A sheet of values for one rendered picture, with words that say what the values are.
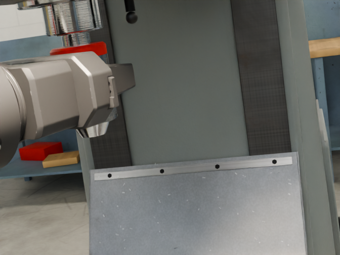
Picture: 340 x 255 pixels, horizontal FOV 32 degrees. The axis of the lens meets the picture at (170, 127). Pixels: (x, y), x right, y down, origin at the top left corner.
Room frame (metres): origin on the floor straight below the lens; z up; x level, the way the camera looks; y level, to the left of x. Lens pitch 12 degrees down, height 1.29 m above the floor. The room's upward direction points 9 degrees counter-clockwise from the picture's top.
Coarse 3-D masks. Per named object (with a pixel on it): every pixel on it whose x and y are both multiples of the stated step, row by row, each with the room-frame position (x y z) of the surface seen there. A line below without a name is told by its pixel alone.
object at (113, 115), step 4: (100, 56) 0.49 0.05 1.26; (104, 56) 0.49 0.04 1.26; (104, 60) 0.49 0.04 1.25; (108, 60) 0.50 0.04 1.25; (116, 108) 0.50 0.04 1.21; (112, 112) 0.49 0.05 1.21; (116, 112) 0.50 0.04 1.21; (108, 116) 0.49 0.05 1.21; (112, 116) 0.49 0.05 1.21; (116, 116) 0.50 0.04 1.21; (108, 120) 0.49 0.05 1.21
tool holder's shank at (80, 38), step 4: (76, 32) 0.49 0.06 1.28; (80, 32) 0.49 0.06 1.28; (84, 32) 0.50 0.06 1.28; (88, 32) 0.50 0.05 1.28; (64, 36) 0.49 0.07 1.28; (68, 36) 0.49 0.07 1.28; (72, 36) 0.49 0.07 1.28; (76, 36) 0.49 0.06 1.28; (80, 36) 0.49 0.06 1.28; (84, 36) 0.49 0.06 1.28; (88, 36) 0.50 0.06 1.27; (64, 40) 0.49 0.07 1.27; (68, 40) 0.49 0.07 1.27; (72, 40) 0.49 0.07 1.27; (76, 40) 0.49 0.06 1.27; (80, 40) 0.49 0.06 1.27; (84, 40) 0.49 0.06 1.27; (88, 40) 0.50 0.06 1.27; (64, 44) 0.50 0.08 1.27; (68, 44) 0.49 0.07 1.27; (72, 44) 0.49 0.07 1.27; (76, 44) 0.49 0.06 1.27; (80, 44) 0.49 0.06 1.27; (84, 44) 0.49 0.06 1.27
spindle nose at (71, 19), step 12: (84, 0) 0.48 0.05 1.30; (96, 0) 0.49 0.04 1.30; (48, 12) 0.48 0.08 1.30; (60, 12) 0.48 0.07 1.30; (72, 12) 0.48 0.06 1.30; (84, 12) 0.48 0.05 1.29; (96, 12) 0.49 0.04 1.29; (48, 24) 0.49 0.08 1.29; (60, 24) 0.48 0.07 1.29; (72, 24) 0.48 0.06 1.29; (84, 24) 0.48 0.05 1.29; (96, 24) 0.49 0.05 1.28
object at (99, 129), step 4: (100, 124) 0.49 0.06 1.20; (104, 124) 0.49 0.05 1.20; (88, 128) 0.49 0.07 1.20; (92, 128) 0.49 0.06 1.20; (96, 128) 0.49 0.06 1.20; (100, 128) 0.49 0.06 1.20; (104, 128) 0.49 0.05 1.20; (80, 132) 0.49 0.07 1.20; (84, 132) 0.49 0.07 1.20; (88, 132) 0.49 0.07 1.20; (92, 132) 0.49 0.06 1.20; (96, 132) 0.49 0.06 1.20; (100, 132) 0.49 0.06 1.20; (104, 132) 0.50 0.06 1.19; (80, 136) 0.50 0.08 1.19; (84, 136) 0.49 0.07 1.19; (88, 136) 0.49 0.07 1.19; (92, 136) 0.49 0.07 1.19; (96, 136) 0.49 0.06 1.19
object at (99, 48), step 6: (90, 42) 0.52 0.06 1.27; (96, 42) 0.50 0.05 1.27; (102, 42) 0.50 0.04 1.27; (60, 48) 0.50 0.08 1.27; (66, 48) 0.48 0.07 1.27; (72, 48) 0.48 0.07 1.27; (78, 48) 0.48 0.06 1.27; (84, 48) 0.48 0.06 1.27; (90, 48) 0.48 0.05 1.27; (96, 48) 0.49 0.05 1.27; (102, 48) 0.49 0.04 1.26; (54, 54) 0.49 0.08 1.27; (60, 54) 0.48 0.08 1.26; (102, 54) 0.49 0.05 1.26
